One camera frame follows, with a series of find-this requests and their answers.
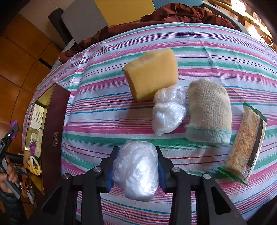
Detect maroon box gold inside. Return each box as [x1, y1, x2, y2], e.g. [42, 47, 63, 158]
[22, 83, 71, 198]

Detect wooden side table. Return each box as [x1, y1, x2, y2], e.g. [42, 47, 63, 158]
[208, 0, 277, 49]

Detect person's left hand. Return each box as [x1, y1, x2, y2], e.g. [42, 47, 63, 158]
[0, 157, 19, 194]

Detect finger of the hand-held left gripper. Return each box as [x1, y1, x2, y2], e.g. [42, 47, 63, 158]
[6, 125, 20, 140]

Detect yellow sock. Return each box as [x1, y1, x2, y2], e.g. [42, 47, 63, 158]
[25, 156, 41, 176]

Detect person's left forearm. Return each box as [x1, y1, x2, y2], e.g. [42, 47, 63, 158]
[0, 190, 28, 225]

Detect grey chair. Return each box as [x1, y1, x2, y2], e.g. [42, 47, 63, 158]
[202, 0, 249, 34]

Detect colour panelled headboard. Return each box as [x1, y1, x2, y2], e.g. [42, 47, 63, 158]
[48, 0, 204, 46]

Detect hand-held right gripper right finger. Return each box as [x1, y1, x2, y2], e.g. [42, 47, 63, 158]
[155, 146, 247, 225]

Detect brown cloth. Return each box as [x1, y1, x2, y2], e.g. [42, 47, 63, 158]
[58, 3, 238, 63]

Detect white plastic bag ball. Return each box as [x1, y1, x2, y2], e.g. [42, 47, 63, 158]
[151, 102, 187, 136]
[153, 85, 188, 105]
[111, 140, 160, 203]

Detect cream sock grey cuff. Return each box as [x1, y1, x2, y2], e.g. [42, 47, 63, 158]
[186, 79, 233, 145]

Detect yellow sponge block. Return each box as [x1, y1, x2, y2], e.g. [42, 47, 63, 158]
[122, 49, 179, 102]

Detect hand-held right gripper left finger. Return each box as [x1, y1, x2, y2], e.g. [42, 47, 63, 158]
[41, 146, 120, 225]

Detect white paper card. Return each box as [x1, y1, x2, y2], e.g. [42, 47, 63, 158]
[30, 104, 45, 129]

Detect striped tablecloth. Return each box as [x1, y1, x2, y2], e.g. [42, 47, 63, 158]
[22, 22, 277, 225]

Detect cracker packet green ends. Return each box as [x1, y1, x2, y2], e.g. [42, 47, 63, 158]
[35, 128, 44, 157]
[217, 102, 267, 186]

